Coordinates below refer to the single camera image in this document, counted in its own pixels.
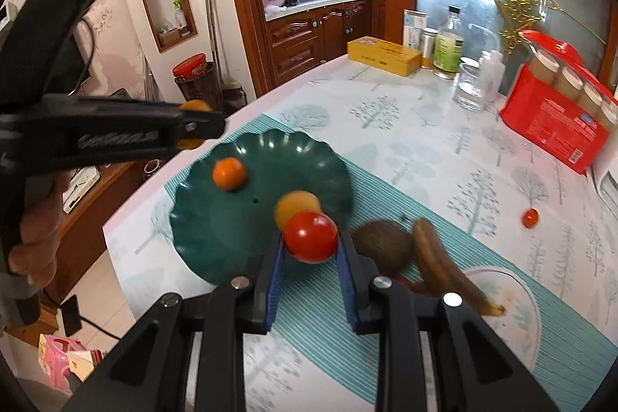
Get large yellow orange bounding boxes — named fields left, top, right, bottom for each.
left=273, top=191, right=322, bottom=232

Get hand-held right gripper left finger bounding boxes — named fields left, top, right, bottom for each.
left=63, top=231, right=285, bottom=412

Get low wooden cabinet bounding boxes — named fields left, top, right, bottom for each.
left=46, top=158, right=146, bottom=311

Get wooden kitchen cabinets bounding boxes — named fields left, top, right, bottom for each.
left=265, top=0, right=387, bottom=85

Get grey mop pole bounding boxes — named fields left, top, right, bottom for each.
left=193, top=0, right=242, bottom=92

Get dark green scalloped plate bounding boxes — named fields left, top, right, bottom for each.
left=169, top=128, right=358, bottom=286

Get black power adapter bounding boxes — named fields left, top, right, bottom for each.
left=60, top=296, right=83, bottom=336

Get white and blue carton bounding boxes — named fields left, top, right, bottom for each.
left=403, top=9, right=428, bottom=51

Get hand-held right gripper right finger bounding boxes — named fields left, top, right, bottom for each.
left=335, top=232, right=561, bottom=412

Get white flat device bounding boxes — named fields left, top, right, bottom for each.
left=63, top=166, right=101, bottom=214

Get dark jar with red lid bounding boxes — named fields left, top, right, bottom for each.
left=172, top=53, right=225, bottom=116

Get tree print tablecloth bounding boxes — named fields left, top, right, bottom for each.
left=103, top=53, right=618, bottom=412

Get brown overripe banana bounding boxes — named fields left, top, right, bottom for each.
left=411, top=217, right=507, bottom=319

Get clear drinking glass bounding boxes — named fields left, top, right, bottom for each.
left=454, top=57, right=488, bottom=112

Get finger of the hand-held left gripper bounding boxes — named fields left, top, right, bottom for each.
left=46, top=96, right=227, bottom=171

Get yellow tin box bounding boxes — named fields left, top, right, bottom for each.
left=346, top=36, right=422, bottom=78

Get person's left hand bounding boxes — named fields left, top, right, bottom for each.
left=7, top=173, right=66, bottom=287

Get white-lidded jar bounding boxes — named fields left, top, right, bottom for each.
left=596, top=96, right=618, bottom=133
left=579, top=81, right=604, bottom=116
left=531, top=50, right=561, bottom=85
left=555, top=65, right=587, bottom=100

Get brown kiwi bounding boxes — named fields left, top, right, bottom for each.
left=350, top=220, right=415, bottom=278

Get glass bottle with green label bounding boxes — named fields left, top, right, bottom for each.
left=433, top=5, right=465, bottom=80

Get gold tin can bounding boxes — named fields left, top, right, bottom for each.
left=419, top=27, right=440, bottom=70

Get orange tangerine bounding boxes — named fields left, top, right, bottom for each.
left=176, top=100, right=213, bottom=151
left=211, top=157, right=248, bottom=192

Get red gift package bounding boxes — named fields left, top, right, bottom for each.
left=499, top=30, right=618, bottom=175

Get white countertop appliance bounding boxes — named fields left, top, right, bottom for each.
left=591, top=151, right=618, bottom=220

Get pink box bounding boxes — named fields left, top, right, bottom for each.
left=37, top=334, right=104, bottom=393

